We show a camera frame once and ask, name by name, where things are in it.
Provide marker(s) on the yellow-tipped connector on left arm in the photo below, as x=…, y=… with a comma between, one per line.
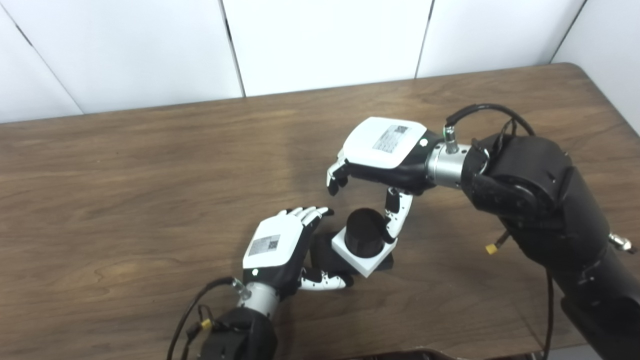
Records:
x=205, y=323

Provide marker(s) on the white square piece with hole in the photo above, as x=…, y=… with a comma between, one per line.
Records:
x=362, y=265

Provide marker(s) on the black cylindrical peg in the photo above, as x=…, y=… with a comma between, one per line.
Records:
x=362, y=232

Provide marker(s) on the yellow-tipped connector on right arm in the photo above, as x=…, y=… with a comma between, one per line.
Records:
x=492, y=248

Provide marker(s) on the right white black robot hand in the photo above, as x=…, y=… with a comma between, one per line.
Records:
x=380, y=142

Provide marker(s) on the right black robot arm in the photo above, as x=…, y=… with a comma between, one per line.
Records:
x=550, y=200

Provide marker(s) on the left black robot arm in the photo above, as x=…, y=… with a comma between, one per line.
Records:
x=245, y=330

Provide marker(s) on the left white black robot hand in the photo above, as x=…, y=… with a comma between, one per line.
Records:
x=272, y=247

